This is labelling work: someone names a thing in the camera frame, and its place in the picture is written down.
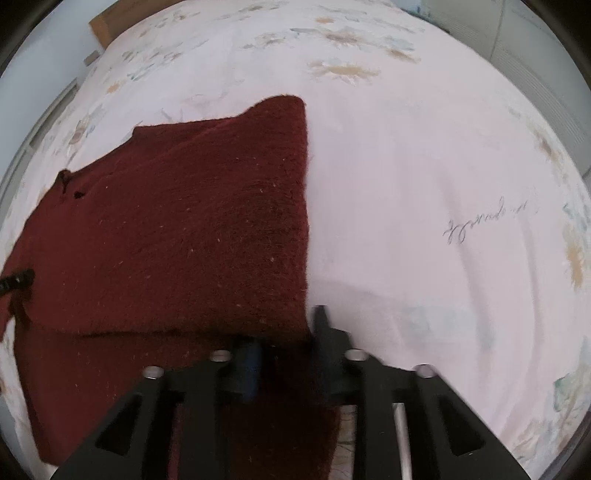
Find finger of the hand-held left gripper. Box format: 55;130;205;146
0;270;36;297

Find floral white bed sheet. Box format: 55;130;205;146
0;0;591;480

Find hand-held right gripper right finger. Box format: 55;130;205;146
312;305;532;480

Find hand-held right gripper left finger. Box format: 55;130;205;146
50;339;265;480

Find wooden headboard corner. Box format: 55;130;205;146
89;0;139;48

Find dark red knitted sweater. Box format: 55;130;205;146
0;95;343;480

